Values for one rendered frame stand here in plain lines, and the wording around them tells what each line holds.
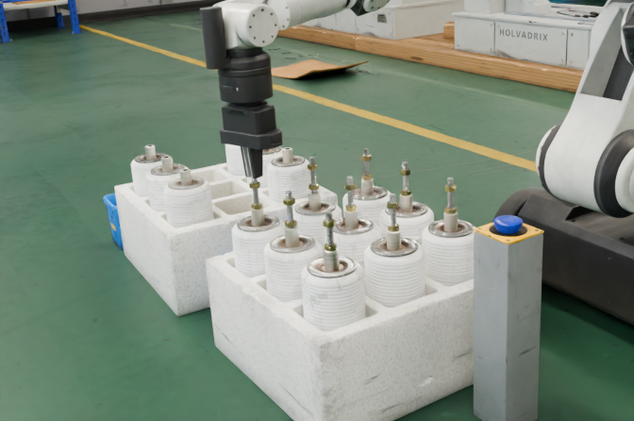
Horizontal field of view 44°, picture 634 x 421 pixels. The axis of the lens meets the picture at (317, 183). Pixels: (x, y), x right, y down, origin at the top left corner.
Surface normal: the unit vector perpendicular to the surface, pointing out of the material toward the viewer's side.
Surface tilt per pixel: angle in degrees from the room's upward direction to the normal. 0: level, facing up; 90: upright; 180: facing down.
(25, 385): 0
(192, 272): 90
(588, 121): 51
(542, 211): 45
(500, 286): 90
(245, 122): 90
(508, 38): 90
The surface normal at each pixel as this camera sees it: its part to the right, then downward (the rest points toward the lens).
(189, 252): 0.48, 0.25
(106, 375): -0.06, -0.95
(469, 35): -0.86, 0.21
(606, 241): -0.66, -0.51
